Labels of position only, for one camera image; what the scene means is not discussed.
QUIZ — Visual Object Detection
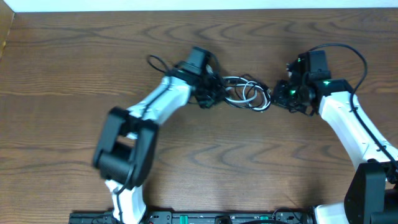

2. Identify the black usb cable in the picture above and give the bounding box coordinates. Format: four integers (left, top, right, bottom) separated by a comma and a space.
222, 73, 272, 110

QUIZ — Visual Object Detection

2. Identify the white usb cable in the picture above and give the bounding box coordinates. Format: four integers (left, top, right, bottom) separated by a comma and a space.
223, 76, 272, 112

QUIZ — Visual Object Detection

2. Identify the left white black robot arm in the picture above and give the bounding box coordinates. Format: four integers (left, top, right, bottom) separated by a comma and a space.
92, 47, 226, 223

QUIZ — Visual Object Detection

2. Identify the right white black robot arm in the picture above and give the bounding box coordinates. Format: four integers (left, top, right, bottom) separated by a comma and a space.
271, 50, 397, 223

